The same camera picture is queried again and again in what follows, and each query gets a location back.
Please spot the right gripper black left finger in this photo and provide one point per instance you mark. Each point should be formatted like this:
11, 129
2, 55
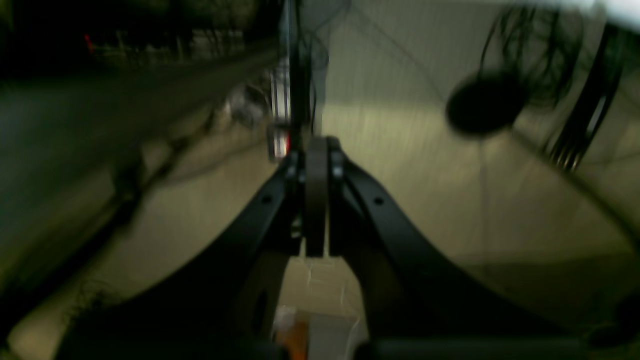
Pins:
220, 305

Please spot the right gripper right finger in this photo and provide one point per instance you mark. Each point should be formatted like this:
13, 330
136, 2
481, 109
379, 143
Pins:
418, 304

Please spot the black round floor object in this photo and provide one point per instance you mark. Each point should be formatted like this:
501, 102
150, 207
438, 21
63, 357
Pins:
485, 105

